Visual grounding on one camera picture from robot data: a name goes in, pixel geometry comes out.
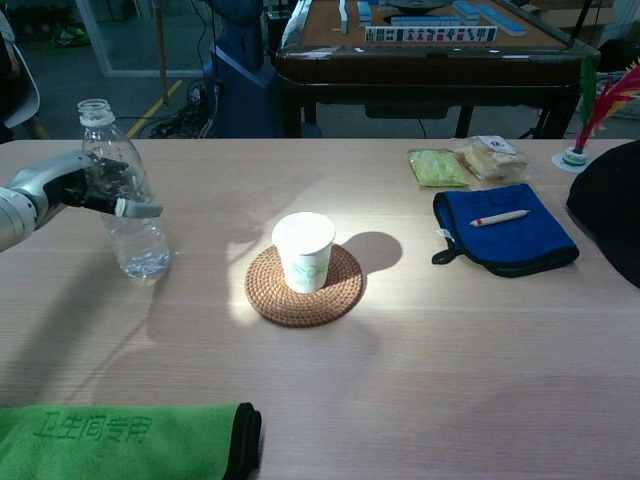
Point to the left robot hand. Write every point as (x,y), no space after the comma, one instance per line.
(55,180)

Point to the transparent plastic bottle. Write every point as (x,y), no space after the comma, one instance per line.
(142,240)

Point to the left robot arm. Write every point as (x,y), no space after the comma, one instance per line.
(12,220)

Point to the white paper cup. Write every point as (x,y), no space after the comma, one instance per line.
(302,250)

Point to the round woven rattan coaster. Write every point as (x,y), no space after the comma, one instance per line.
(300,311)

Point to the white chair with wooden legs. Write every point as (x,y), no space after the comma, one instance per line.
(26,100)

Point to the blue chair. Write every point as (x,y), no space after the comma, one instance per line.
(240,90)

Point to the green microfiber cloth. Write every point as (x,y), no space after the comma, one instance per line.
(100,442)

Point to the green snack packet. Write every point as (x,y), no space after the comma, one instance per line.
(436,168)

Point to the brown mahjong table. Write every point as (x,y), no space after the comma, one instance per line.
(425,65)

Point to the row of mahjong tiles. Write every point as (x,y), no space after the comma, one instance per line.
(430,34)

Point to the clear bread snack packet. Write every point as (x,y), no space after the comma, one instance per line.
(492,161)

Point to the beige pen with red band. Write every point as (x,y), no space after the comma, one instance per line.
(500,218)

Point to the blue microfiber cloth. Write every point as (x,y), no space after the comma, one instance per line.
(520,242)

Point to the colourful feather shuttlecock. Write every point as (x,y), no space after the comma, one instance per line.
(575,158)

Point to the black baseball cap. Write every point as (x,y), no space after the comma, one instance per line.
(610,210)

